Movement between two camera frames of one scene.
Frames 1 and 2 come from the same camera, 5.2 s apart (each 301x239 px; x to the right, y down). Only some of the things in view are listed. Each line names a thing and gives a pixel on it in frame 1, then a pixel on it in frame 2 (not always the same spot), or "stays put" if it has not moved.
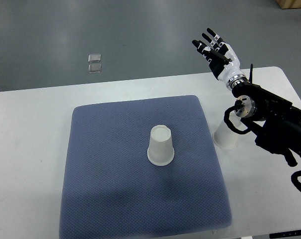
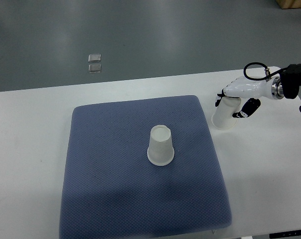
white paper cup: (161, 151) stays put
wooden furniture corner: (288, 4) stays put
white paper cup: (223, 137) → (223, 117)
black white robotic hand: (223, 59) → (248, 87)
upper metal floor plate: (94, 58) stays put
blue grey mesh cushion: (111, 190) stays put
